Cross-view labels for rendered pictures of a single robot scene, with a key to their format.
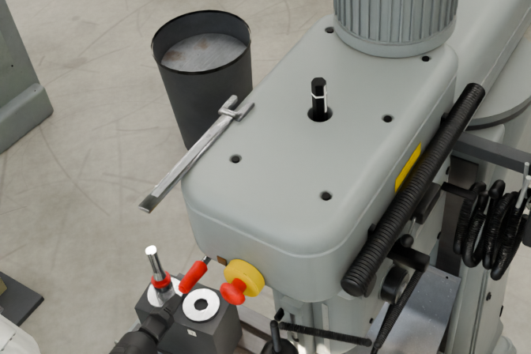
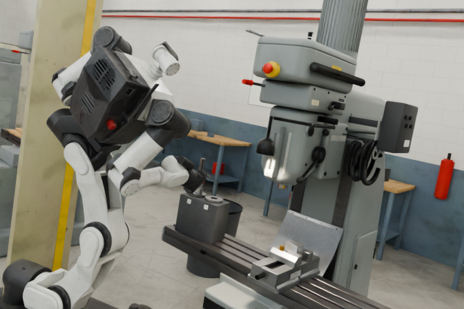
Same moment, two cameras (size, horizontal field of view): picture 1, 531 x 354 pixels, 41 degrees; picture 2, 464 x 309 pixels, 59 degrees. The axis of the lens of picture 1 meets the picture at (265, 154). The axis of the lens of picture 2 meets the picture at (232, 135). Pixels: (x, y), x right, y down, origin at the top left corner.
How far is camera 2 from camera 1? 1.39 m
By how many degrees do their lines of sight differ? 40
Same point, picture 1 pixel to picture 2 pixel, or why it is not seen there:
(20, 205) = not seen: hidden behind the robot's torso
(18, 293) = not seen: hidden behind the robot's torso
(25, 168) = not seen: hidden behind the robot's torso
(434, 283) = (329, 233)
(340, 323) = (294, 147)
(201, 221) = (262, 48)
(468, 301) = (345, 254)
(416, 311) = (317, 250)
